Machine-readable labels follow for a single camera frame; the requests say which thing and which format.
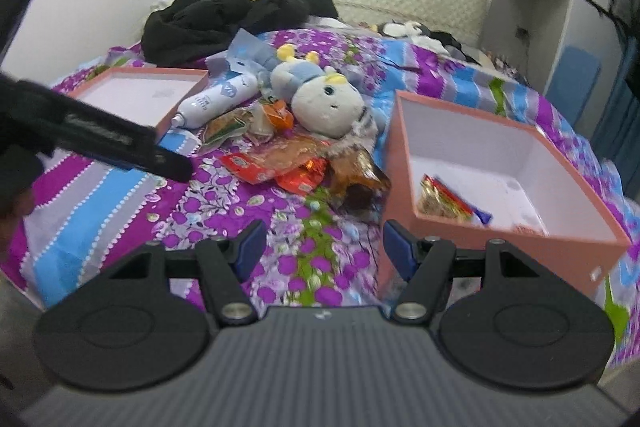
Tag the blue curtain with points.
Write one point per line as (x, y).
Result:
(617, 117)

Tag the white spray bottle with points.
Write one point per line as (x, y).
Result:
(215, 99)

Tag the grey and blue plush toy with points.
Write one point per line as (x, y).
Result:
(325, 102)

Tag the black jacket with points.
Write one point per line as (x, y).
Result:
(200, 22)

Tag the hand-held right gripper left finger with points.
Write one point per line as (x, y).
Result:
(250, 248)

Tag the blue snack packet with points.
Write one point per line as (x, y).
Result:
(440, 202)

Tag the small orange snack packet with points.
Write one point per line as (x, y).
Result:
(277, 117)

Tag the clear plastic bag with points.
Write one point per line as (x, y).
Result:
(250, 52)

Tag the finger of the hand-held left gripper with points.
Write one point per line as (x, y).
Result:
(125, 142)

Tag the pink cardboard box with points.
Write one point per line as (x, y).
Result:
(500, 247)

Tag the green-edged snack packet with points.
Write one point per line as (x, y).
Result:
(225, 127)

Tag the orange foil snack packet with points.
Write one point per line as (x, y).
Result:
(302, 177)

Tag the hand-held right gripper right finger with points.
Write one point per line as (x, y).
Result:
(400, 252)

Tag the pink box lid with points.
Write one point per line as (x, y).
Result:
(140, 94)

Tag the brown snack packet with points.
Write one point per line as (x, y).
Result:
(357, 177)

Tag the red orange snack packet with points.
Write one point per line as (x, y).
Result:
(247, 167)

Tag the blue padded board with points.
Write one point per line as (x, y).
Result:
(572, 77)

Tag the clear bread snack packet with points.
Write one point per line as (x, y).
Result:
(295, 152)

